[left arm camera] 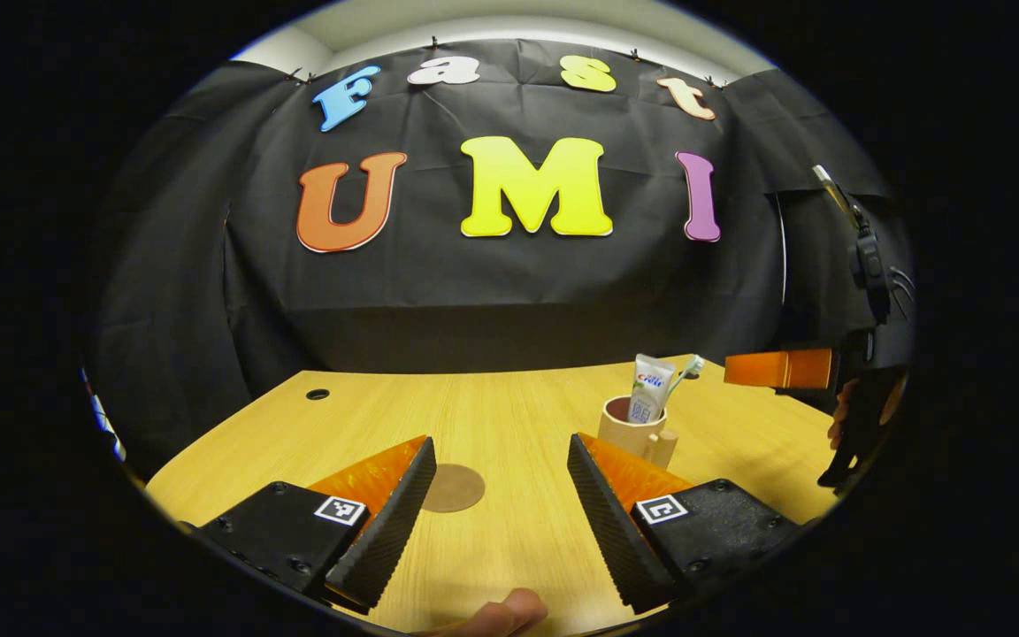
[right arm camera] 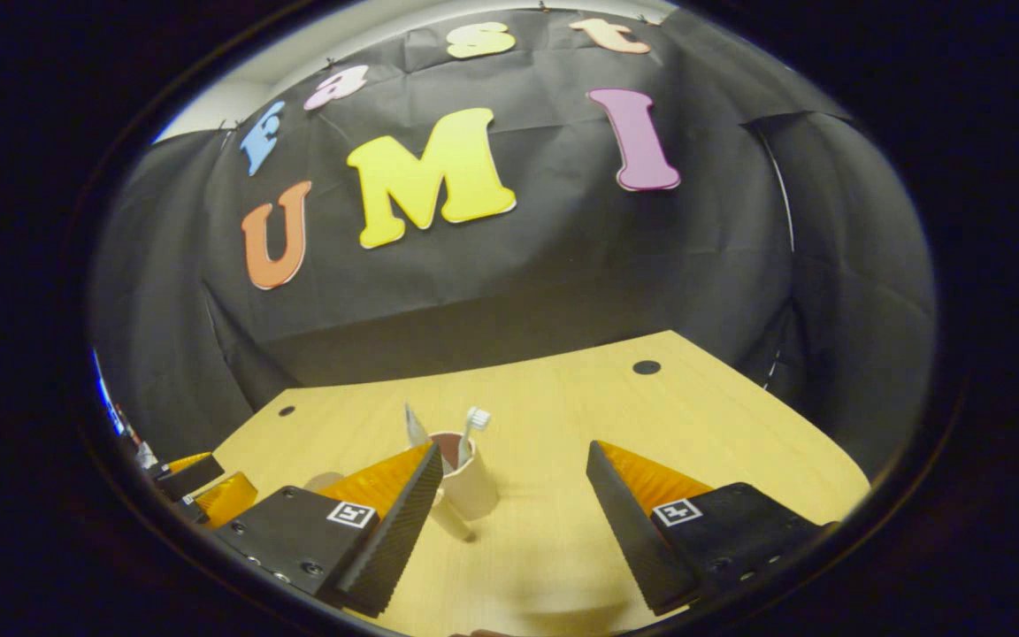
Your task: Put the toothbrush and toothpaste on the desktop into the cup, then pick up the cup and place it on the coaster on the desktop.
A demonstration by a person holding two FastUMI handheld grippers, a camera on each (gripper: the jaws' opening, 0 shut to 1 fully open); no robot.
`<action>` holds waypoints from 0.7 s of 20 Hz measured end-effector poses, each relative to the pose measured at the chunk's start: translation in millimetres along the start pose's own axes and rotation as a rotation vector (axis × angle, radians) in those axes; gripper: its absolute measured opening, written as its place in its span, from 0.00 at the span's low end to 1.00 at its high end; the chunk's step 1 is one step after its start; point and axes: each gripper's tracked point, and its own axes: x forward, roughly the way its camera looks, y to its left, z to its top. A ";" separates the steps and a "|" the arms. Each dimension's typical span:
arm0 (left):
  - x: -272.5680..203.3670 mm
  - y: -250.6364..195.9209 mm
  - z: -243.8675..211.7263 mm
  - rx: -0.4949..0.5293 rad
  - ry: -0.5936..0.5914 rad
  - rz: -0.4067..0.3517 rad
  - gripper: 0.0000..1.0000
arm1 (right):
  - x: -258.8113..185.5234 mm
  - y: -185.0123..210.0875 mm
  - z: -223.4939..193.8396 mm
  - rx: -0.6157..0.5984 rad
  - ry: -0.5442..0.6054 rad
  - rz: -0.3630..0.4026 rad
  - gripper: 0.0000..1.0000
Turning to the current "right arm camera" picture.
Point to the wooden desktop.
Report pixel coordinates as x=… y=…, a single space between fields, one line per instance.
x=545 y=407

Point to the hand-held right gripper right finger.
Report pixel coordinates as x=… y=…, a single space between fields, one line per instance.
x=629 y=522

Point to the brown round coaster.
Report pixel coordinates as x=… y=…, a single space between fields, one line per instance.
x=324 y=482

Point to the black backdrop cloth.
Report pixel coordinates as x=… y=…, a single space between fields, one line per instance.
x=563 y=265

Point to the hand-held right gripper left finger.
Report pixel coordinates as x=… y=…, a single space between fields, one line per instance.
x=394 y=531

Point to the computer monitor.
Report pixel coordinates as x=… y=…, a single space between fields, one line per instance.
x=110 y=402

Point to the white toothbrush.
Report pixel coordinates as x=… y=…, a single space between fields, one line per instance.
x=477 y=418

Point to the white side table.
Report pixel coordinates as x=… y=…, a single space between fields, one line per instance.
x=146 y=456

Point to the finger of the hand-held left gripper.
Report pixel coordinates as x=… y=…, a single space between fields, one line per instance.
x=187 y=473
x=222 y=500

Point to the beige cup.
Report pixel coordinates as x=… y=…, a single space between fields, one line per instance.
x=470 y=491

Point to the white toothpaste tube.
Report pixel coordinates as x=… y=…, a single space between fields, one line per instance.
x=415 y=429

